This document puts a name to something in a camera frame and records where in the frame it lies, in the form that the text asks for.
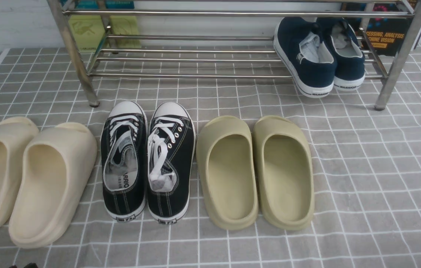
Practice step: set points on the dark machine vision book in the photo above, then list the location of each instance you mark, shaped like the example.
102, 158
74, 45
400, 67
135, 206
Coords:
385, 34

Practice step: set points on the black canvas sneaker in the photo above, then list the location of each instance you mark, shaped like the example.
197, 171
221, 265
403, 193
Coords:
170, 151
124, 161

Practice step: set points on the navy sneaker left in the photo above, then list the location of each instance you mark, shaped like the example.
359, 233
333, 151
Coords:
301, 47

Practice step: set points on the navy sneaker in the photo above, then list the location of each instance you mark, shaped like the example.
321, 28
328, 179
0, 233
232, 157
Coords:
301, 47
342, 42

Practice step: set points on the cream slipper inner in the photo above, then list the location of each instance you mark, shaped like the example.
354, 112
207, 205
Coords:
56, 167

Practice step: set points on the olive slipper right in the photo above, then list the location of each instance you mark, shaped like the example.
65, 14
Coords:
284, 171

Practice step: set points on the grey checked floor cloth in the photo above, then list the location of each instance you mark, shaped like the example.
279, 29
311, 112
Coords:
367, 172

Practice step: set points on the green book behind rack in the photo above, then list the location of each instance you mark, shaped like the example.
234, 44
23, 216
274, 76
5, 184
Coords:
88, 29

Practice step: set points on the olive slipper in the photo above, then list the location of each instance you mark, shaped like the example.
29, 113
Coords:
224, 154
284, 171

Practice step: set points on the navy sneaker right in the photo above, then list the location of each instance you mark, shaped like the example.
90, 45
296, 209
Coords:
342, 42

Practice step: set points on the olive slipper left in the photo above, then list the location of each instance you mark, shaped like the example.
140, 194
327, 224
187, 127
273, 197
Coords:
224, 154

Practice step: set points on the steel shoe rack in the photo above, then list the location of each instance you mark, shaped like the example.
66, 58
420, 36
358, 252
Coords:
108, 51

